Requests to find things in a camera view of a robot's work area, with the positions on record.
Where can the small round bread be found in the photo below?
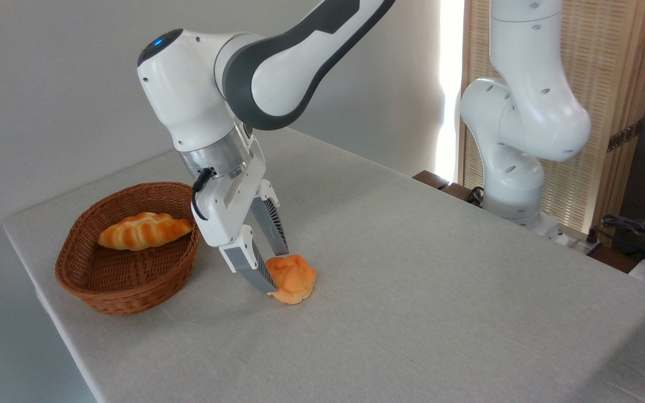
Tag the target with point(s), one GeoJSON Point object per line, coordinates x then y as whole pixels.
{"type": "Point", "coordinates": [297, 280]}

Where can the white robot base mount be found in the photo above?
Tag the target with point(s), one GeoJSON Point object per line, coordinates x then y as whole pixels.
{"type": "Point", "coordinates": [560, 235]}

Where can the brown wicker basket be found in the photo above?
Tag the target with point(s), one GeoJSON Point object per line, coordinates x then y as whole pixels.
{"type": "Point", "coordinates": [132, 300]}

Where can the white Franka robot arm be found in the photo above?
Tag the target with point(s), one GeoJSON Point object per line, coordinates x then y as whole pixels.
{"type": "Point", "coordinates": [188, 89]}

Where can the dark brown wooden board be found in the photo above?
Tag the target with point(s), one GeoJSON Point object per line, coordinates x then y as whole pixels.
{"type": "Point", "coordinates": [431, 179]}

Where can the long braided bread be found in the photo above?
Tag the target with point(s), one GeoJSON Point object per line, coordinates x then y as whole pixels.
{"type": "Point", "coordinates": [143, 230]}

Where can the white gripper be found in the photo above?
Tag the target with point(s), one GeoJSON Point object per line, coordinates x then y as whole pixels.
{"type": "Point", "coordinates": [224, 210]}

